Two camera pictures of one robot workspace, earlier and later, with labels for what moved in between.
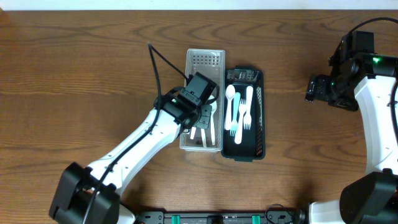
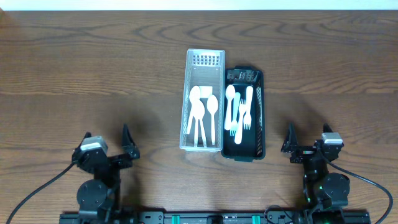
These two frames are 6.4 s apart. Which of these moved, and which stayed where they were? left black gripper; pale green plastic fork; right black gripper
Moved: left black gripper; right black gripper
Stayed: pale green plastic fork
